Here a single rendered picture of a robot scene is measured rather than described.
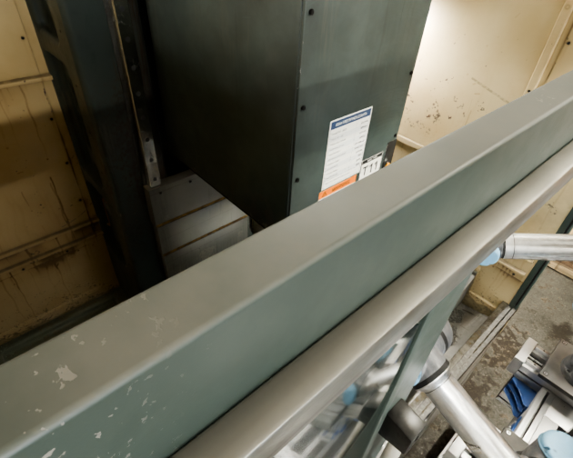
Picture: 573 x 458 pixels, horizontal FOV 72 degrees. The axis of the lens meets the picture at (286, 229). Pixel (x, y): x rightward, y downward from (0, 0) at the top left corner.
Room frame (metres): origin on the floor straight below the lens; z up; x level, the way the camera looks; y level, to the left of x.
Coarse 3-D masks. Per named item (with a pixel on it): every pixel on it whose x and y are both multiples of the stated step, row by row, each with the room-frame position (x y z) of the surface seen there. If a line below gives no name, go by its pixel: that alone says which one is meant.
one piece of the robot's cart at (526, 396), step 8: (512, 384) 0.82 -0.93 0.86; (520, 384) 0.80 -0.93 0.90; (512, 392) 0.79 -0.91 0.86; (520, 392) 0.77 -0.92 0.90; (528, 392) 0.77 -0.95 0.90; (536, 392) 0.77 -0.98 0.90; (512, 400) 0.78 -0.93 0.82; (520, 400) 0.76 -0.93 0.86; (528, 400) 0.74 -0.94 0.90; (512, 408) 0.74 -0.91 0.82; (520, 408) 0.72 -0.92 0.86
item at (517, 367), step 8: (528, 344) 0.91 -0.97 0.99; (536, 344) 0.92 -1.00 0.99; (520, 352) 0.88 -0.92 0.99; (528, 352) 0.88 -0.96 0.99; (536, 352) 0.90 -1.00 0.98; (512, 360) 0.86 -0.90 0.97; (520, 360) 0.84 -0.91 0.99; (536, 360) 0.86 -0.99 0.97; (544, 360) 0.86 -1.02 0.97; (512, 368) 0.85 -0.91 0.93; (520, 368) 0.83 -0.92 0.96; (528, 368) 0.82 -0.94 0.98; (520, 376) 0.82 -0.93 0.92; (528, 376) 0.81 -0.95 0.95; (536, 376) 0.80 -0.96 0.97; (528, 384) 0.80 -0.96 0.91; (536, 384) 0.78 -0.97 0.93; (544, 384) 0.77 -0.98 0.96; (552, 392) 0.75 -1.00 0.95; (568, 400) 0.71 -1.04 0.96
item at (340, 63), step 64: (192, 0) 1.07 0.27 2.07; (256, 0) 0.90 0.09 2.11; (320, 0) 0.83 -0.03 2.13; (384, 0) 0.97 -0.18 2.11; (192, 64) 1.10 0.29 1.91; (256, 64) 0.89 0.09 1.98; (320, 64) 0.85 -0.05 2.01; (384, 64) 1.01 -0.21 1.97; (192, 128) 1.12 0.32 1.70; (256, 128) 0.89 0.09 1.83; (320, 128) 0.86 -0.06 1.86; (384, 128) 1.05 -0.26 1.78; (256, 192) 0.89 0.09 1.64; (320, 192) 0.88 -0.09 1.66
